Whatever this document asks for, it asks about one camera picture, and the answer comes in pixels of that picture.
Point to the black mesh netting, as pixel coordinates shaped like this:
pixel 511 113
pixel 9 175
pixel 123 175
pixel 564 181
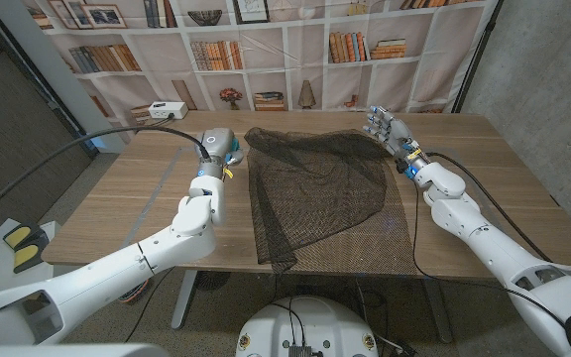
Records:
pixel 315 198

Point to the white table leg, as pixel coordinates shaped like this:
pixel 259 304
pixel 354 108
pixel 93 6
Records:
pixel 184 302

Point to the grey table leg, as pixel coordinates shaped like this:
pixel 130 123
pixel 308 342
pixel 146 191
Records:
pixel 439 312

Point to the black backdrop stand pole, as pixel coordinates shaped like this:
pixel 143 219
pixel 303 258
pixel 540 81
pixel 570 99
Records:
pixel 478 54

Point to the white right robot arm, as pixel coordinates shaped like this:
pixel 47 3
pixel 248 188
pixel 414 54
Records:
pixel 493 253

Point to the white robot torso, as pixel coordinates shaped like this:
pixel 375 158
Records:
pixel 310 322

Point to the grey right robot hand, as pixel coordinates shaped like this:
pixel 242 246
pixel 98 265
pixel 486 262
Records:
pixel 397 136

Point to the white power strip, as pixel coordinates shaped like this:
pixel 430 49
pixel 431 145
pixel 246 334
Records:
pixel 167 109

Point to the printed bookshelf backdrop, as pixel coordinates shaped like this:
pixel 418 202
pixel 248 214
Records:
pixel 265 79

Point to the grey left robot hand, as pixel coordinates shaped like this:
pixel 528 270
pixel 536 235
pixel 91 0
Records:
pixel 216 149

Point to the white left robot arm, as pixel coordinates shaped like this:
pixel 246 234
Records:
pixel 117 273

